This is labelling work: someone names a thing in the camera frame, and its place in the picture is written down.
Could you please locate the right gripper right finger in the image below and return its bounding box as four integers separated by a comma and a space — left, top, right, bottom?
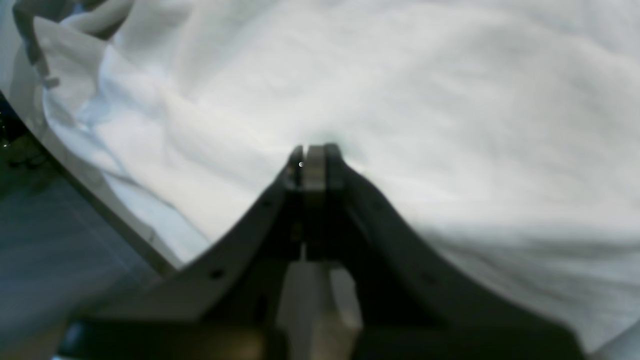
305, 144, 585, 360

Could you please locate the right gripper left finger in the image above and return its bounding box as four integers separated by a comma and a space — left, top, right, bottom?
56, 146, 304, 360

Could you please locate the white t-shirt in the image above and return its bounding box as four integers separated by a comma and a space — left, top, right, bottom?
1, 0, 639, 360

